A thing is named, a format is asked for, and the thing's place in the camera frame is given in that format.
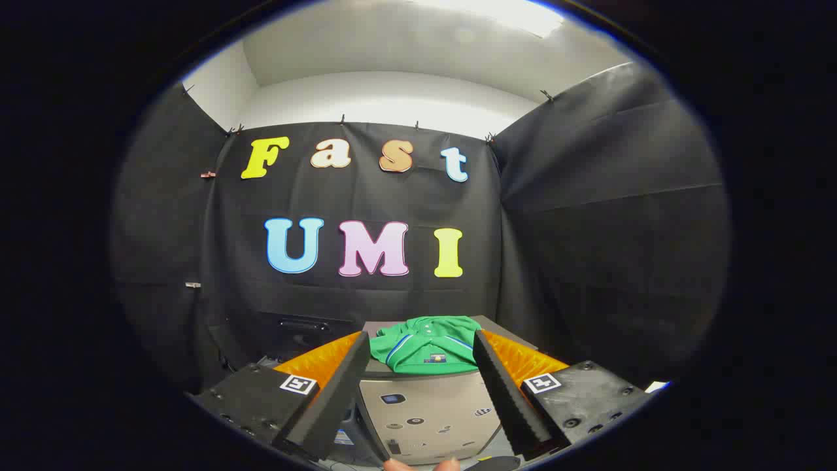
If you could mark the green polo shirt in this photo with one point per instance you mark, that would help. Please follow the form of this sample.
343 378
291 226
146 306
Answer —
425 347

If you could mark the grey cabinet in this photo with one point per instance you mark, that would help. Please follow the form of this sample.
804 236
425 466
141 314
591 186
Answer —
431 412

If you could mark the black backdrop cloth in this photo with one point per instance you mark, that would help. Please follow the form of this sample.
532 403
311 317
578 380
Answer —
392 294

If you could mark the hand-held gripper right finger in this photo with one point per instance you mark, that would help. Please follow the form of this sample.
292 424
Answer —
507 392

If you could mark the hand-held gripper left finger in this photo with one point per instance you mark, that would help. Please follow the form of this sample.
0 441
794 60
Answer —
340 392

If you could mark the grey top-load washing machine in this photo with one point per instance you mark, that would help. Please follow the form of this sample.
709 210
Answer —
301 327

